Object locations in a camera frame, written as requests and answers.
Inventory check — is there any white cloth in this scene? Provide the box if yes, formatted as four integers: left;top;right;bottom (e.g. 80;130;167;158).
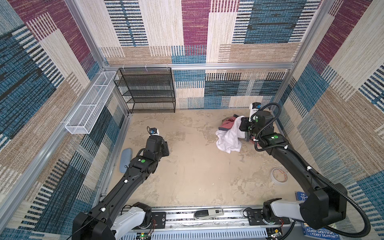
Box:
216;116;250;154

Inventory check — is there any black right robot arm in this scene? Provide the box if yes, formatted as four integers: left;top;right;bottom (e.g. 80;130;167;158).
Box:
239;110;348;229

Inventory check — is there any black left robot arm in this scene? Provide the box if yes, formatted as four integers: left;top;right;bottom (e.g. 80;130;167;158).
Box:
70;135;170;240

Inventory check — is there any blue-grey oval pad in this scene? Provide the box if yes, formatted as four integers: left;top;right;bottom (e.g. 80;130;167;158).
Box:
119;148;133;173

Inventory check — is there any pink shirt with grey trim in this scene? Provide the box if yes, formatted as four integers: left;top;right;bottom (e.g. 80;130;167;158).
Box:
218;115;240;131

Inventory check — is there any black mesh shelf rack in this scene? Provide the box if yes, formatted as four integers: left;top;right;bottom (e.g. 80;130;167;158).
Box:
115;67;176;114

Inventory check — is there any roll of tape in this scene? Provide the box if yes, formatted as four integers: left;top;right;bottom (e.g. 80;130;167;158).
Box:
270;168;288;185

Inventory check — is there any grey handheld scanner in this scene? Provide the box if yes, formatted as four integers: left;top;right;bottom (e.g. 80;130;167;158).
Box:
194;209;224;220

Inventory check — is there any blue book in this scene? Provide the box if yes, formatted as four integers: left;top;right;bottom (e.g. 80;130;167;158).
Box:
295;191;341;240

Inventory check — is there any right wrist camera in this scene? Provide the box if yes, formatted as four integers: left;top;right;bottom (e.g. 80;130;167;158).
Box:
249;102;261;117

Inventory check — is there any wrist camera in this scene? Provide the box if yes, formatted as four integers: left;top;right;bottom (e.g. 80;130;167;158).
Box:
249;102;261;117
147;127;160;136

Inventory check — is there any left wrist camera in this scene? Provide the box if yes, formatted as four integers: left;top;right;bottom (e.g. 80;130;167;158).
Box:
147;127;160;136

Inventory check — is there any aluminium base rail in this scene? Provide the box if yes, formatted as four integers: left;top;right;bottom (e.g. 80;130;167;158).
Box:
122;205;305;240

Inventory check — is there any white wire mesh basket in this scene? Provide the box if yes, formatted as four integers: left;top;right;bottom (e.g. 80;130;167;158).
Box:
65;72;117;135

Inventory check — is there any black corrugated cable conduit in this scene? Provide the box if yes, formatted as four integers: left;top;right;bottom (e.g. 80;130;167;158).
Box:
250;102;372;238

